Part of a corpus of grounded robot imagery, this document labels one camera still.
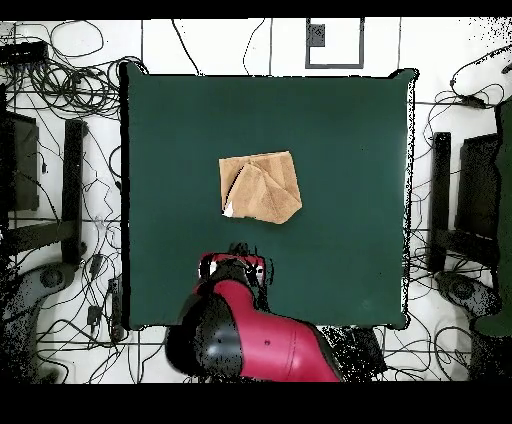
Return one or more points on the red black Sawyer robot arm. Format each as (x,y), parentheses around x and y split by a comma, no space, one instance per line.
(272,344)

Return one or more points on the black flat panel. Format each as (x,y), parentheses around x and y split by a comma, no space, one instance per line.
(24,168)
(478,184)

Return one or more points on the black power strip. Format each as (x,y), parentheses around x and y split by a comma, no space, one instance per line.
(24,52)
(116,308)

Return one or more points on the black power adapter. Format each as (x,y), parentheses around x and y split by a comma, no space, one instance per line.
(94,315)
(474,102)

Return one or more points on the tan terry towel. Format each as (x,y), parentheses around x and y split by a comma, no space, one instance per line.
(272,192)

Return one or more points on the dark green table cloth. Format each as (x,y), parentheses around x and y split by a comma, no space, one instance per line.
(340,160)

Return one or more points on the green cloth cover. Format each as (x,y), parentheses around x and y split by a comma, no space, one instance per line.
(506,200)

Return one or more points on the small grey square plate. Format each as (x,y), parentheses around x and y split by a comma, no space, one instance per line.
(317,35)

